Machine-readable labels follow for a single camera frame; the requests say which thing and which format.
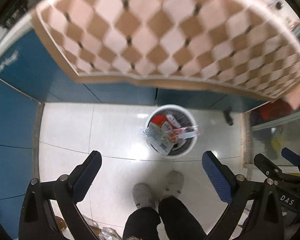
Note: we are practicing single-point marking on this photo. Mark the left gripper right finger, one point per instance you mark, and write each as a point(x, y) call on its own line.
point(221, 177)

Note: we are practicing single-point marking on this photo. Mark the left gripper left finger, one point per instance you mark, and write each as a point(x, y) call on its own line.
point(81, 178)

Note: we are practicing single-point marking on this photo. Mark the clear red printed wrapper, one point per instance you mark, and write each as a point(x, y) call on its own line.
point(182, 133)

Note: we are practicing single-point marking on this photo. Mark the white printed plastic bag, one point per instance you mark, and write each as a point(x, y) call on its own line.
point(158, 140)

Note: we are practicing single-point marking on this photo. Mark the red snack bag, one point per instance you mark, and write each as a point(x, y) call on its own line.
point(162, 122)

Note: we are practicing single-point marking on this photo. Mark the white round trash bin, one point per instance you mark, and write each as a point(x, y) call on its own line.
point(178, 117)

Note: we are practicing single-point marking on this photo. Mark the right grey slipper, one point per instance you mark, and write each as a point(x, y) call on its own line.
point(174, 184)

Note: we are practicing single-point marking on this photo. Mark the grey slipper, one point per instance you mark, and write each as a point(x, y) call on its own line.
point(174, 184)
point(142, 196)

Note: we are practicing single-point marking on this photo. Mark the left grey slipper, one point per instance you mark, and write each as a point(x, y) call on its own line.
point(142, 196)

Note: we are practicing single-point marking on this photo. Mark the black trousered legs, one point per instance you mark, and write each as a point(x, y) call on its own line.
point(179, 223)

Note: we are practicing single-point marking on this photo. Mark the checkered pink table cloth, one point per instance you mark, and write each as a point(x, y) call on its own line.
point(240, 47)

